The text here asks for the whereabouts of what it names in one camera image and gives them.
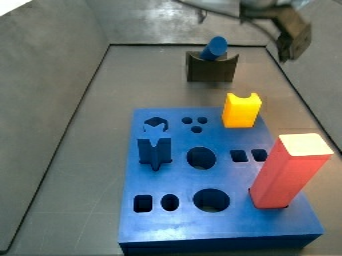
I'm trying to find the blue round cylinder peg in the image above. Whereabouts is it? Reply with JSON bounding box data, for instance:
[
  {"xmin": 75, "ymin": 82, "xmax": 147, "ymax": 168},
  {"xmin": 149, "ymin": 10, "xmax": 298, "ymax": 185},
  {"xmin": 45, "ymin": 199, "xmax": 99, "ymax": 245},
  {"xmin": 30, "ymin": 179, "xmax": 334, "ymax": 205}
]
[{"xmin": 199, "ymin": 36, "xmax": 228, "ymax": 61}]

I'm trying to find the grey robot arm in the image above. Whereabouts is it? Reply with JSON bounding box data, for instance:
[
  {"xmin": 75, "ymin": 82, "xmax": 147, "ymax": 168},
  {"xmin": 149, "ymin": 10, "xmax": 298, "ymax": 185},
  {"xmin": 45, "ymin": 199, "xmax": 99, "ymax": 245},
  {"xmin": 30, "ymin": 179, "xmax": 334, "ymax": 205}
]
[{"xmin": 240, "ymin": 0, "xmax": 313, "ymax": 11}]

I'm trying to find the blue shape-sorting board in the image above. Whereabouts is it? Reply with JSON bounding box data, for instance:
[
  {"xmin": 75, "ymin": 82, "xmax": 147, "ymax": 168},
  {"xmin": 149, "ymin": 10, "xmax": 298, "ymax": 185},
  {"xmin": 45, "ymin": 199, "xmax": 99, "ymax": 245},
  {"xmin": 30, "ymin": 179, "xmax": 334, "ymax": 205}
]
[{"xmin": 118, "ymin": 107, "xmax": 324, "ymax": 256}]

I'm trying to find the blue star-shaped peg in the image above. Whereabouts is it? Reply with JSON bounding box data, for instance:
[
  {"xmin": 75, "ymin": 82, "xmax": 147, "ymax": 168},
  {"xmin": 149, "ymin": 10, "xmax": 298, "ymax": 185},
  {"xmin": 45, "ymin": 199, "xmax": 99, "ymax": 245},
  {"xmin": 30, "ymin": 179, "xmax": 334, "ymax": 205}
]
[{"xmin": 138, "ymin": 126, "xmax": 173, "ymax": 171}]

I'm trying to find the yellow notched block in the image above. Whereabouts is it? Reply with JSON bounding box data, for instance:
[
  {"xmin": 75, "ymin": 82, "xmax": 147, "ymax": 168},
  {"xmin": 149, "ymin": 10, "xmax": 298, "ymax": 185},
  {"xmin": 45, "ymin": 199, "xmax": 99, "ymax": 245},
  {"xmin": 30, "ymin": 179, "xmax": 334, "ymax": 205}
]
[{"xmin": 222, "ymin": 93, "xmax": 262, "ymax": 128}]

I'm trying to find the black curved cradle stand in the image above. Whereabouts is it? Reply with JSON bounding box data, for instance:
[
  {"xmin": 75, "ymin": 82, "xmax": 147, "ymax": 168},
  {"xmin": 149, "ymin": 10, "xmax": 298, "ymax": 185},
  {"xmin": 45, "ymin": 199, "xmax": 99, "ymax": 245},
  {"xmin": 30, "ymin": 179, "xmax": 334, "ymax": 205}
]
[{"xmin": 186, "ymin": 51, "xmax": 240, "ymax": 82}]

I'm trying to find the red square prism block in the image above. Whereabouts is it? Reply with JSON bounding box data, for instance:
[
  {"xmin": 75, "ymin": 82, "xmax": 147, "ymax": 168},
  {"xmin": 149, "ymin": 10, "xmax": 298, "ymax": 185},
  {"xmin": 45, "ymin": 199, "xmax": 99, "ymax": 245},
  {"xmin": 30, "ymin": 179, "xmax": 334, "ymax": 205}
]
[{"xmin": 250, "ymin": 133, "xmax": 334, "ymax": 209}]

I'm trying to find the black cable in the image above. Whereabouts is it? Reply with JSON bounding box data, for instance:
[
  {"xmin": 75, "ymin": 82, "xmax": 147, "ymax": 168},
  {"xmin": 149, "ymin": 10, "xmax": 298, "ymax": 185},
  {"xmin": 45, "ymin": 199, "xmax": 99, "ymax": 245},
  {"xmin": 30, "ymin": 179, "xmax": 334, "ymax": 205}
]
[{"xmin": 171, "ymin": 0, "xmax": 286, "ymax": 38}]

